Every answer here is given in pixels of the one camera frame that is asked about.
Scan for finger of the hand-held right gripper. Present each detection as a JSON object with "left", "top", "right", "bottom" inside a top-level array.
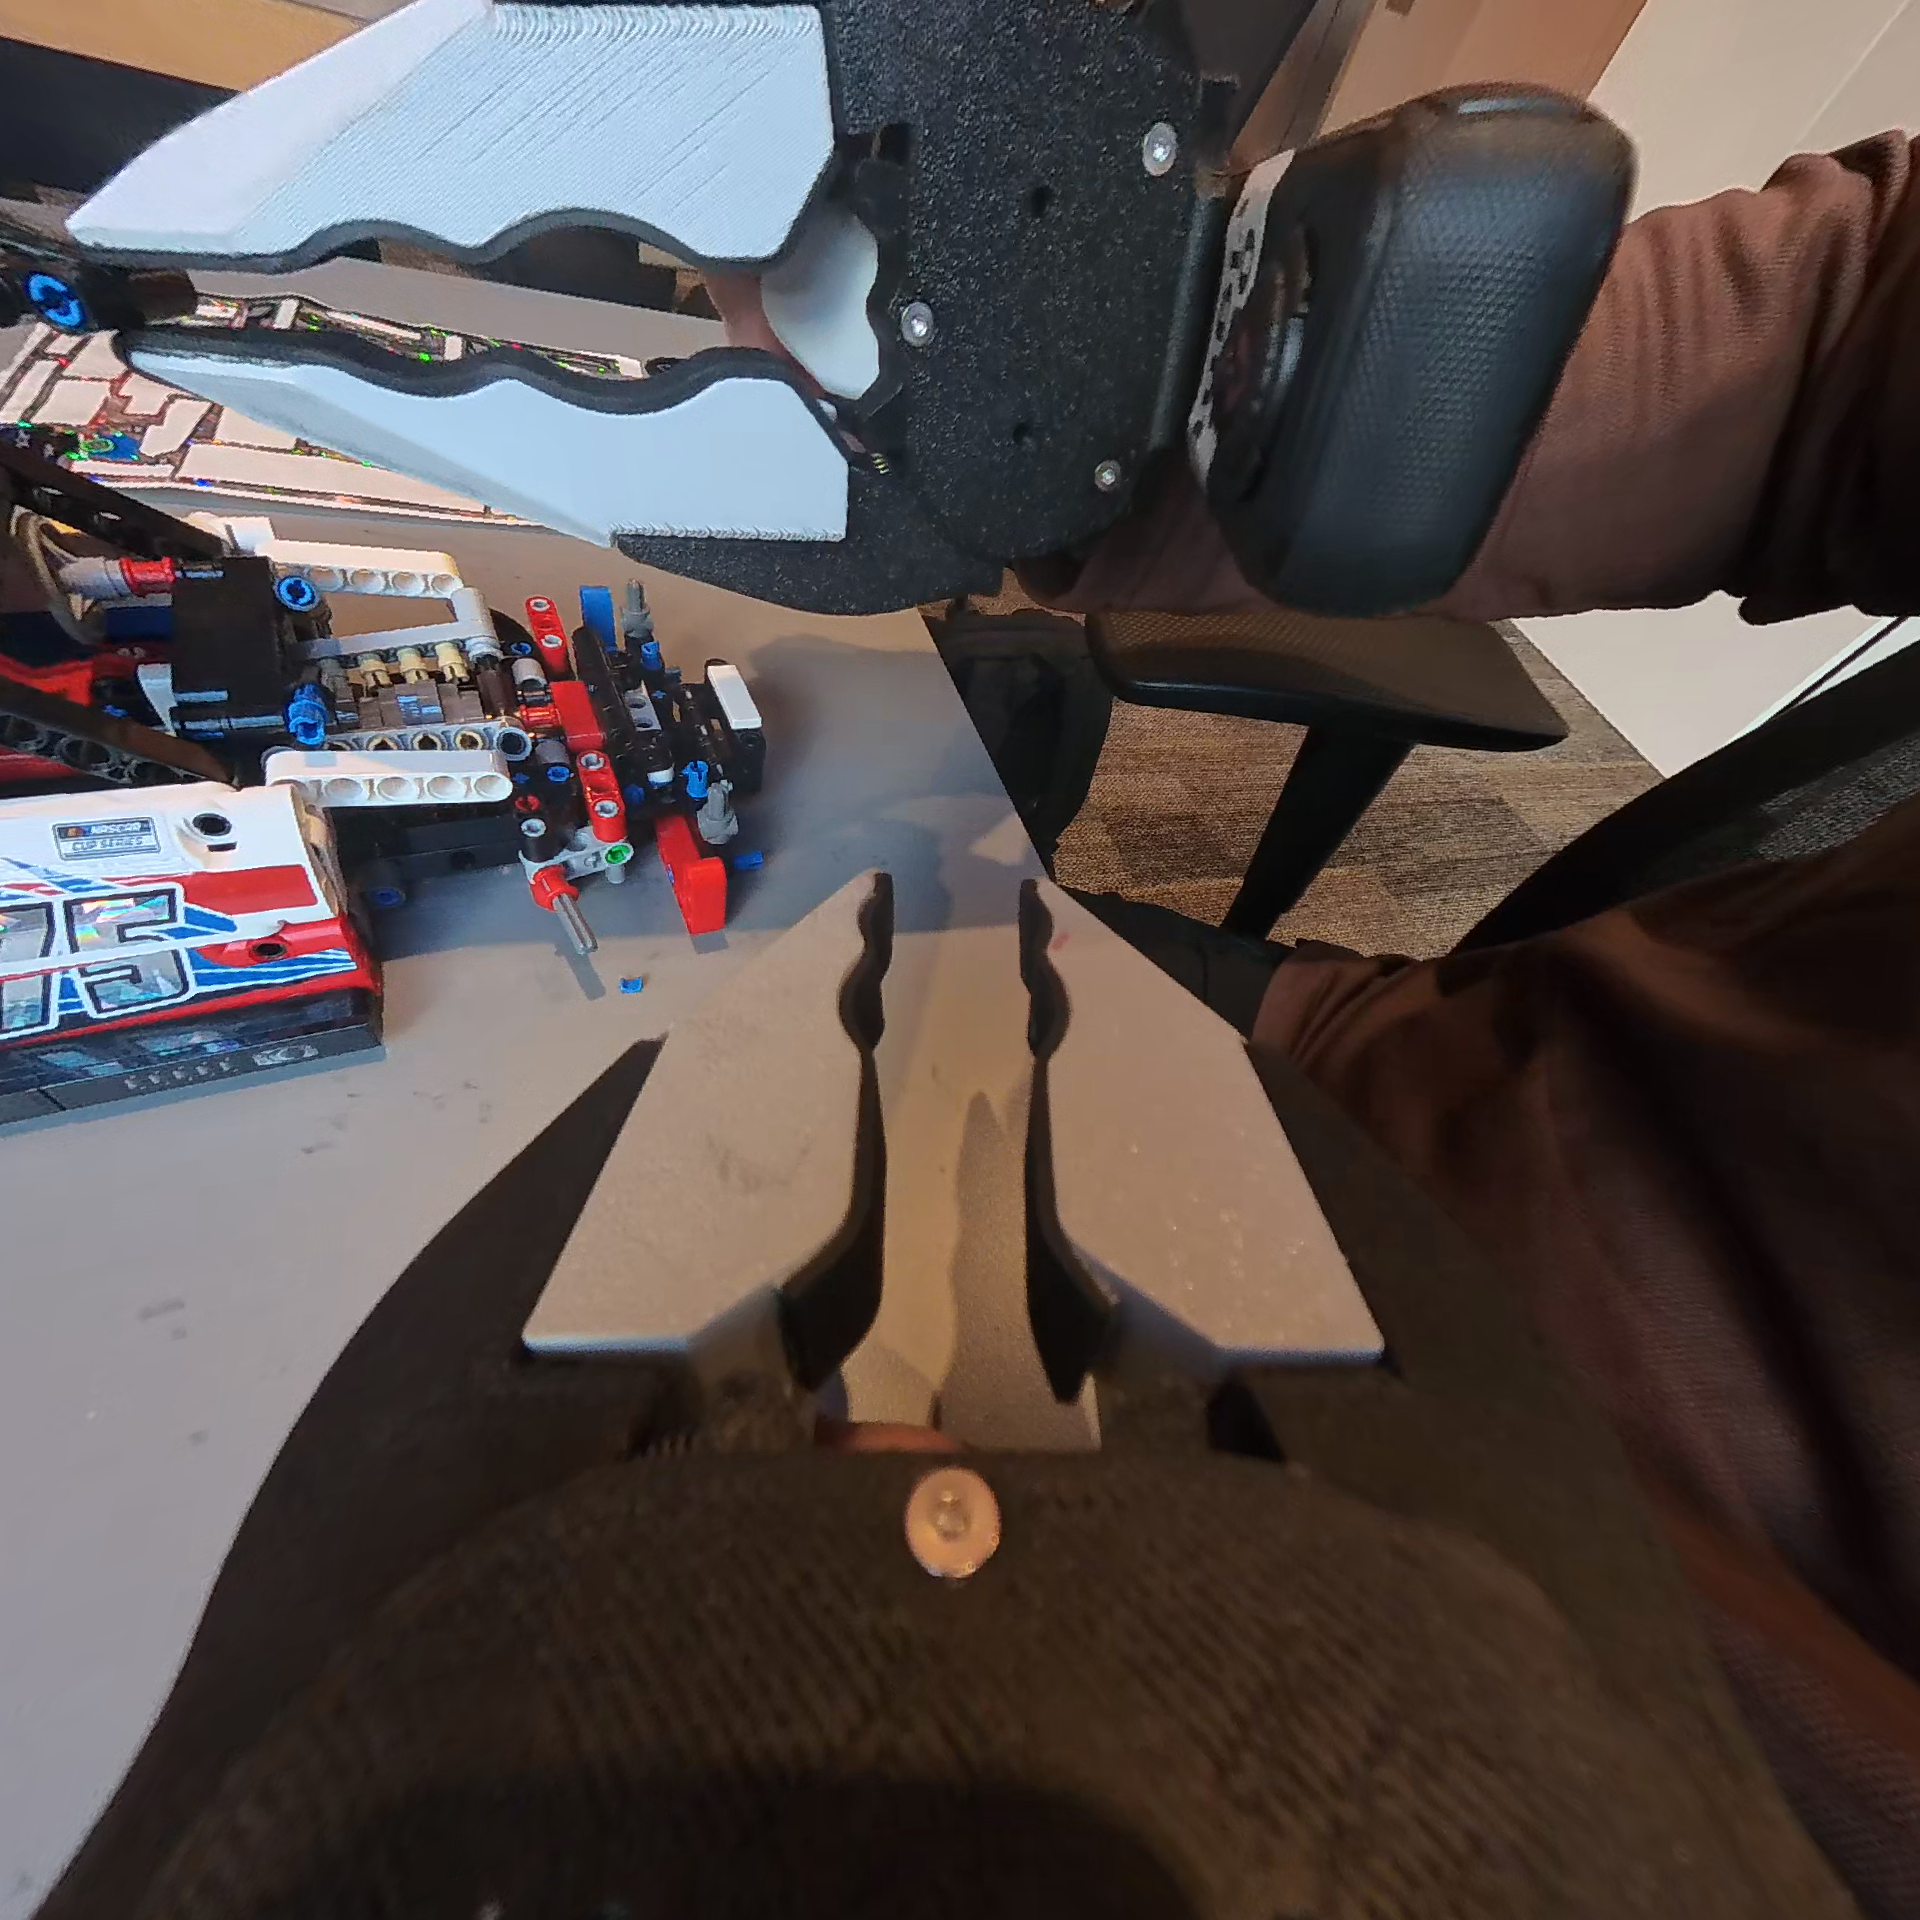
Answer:
[
  {"left": 117, "top": 328, "right": 859, "bottom": 551},
  {"left": 63, "top": 0, "right": 836, "bottom": 279}
]

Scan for toy brick race car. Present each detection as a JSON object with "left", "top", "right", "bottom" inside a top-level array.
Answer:
[{"left": 0, "top": 441, "right": 775, "bottom": 1129}]

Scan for person's right forearm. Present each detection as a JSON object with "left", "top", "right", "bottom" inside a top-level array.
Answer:
[{"left": 1035, "top": 134, "right": 1920, "bottom": 628}]

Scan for person's right hand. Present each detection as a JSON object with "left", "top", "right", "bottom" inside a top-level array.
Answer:
[{"left": 701, "top": 268, "right": 784, "bottom": 368}]

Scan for holographic sticker sheet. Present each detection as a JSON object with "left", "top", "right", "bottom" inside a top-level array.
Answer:
[{"left": 0, "top": 292, "right": 669, "bottom": 528}]

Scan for person's torso brown shirt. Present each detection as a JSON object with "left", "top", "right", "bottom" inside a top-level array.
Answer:
[{"left": 1252, "top": 810, "right": 1920, "bottom": 1920}]

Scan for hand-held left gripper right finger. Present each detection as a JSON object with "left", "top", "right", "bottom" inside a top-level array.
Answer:
[{"left": 1019, "top": 873, "right": 1388, "bottom": 1409}]

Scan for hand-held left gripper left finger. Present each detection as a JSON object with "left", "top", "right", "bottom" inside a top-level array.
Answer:
[{"left": 519, "top": 873, "right": 895, "bottom": 1396}]

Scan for red angled brick piece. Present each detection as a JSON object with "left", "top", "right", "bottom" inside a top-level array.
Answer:
[{"left": 656, "top": 817, "right": 734, "bottom": 936}]

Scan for black office chair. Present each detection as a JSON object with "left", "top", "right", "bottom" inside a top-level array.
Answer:
[{"left": 920, "top": 600, "right": 1575, "bottom": 947}]

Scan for grey desk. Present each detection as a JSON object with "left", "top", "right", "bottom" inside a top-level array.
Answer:
[{"left": 0, "top": 256, "right": 1255, "bottom": 1920}]

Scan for black brick beam blue pins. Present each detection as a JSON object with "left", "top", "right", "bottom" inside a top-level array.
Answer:
[{"left": 0, "top": 209, "right": 204, "bottom": 337}]

